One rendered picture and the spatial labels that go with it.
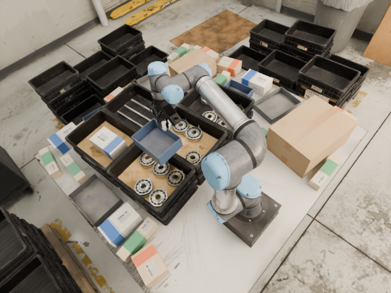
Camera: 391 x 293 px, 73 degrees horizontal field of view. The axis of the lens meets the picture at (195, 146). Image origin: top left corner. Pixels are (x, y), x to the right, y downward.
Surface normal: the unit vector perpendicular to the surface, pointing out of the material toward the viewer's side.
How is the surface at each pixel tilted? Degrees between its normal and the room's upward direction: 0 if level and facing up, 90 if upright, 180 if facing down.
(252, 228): 2
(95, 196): 0
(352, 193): 0
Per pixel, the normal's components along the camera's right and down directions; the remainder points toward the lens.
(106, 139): -0.10, -0.57
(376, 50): -0.67, 0.44
